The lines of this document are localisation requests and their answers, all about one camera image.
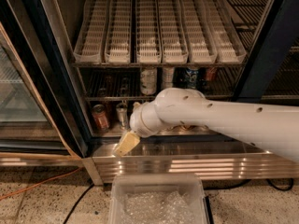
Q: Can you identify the white slim can middle shelf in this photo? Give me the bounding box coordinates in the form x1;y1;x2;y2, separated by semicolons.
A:
162;67;175;89

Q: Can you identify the steel fridge base grille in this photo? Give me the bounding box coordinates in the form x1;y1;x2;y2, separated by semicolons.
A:
91;141;299;183

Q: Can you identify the black cable floor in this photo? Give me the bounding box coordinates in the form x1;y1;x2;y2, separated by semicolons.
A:
63;180;94;224
204;177;294;192

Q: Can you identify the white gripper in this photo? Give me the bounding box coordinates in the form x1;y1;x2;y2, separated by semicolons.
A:
113;102;141;157

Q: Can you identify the bubble wrap in bin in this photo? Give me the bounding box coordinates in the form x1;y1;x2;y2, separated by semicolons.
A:
120;191;195;224

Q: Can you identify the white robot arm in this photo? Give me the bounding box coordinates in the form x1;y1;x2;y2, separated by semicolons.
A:
114;88;299;162

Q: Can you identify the blue can middle shelf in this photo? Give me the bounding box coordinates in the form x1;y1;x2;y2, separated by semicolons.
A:
182;67;198;90

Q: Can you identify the orange cable on floor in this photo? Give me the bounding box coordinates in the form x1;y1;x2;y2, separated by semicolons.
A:
0;166;83;202

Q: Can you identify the black cable left floor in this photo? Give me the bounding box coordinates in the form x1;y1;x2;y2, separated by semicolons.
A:
63;180;94;224

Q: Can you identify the clear plastic bin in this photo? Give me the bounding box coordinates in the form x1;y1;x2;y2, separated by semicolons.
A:
107;174;211;224

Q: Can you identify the red can bottom shelf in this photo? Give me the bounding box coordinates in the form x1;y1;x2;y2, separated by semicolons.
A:
92;105;110;130

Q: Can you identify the wire middle shelf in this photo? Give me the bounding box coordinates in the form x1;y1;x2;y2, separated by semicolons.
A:
83;67;241;102

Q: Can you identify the glass fridge door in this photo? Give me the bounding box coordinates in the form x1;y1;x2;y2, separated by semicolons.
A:
0;0;89;158

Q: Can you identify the black cable right floor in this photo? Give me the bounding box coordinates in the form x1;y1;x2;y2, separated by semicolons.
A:
204;177;294;192

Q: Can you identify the white tall can middle shelf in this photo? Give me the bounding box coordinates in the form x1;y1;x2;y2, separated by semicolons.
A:
140;68;157;95

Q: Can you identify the orange can middle shelf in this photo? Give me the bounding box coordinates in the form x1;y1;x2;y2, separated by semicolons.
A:
204;67;218;81

